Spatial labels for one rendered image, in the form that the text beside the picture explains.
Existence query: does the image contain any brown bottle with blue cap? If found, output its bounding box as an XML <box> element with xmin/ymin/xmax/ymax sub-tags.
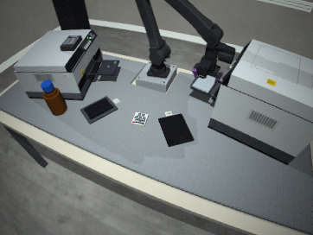
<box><xmin>41</xmin><ymin>80</ymin><xmax>67</xmax><ymax>116</ymax></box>

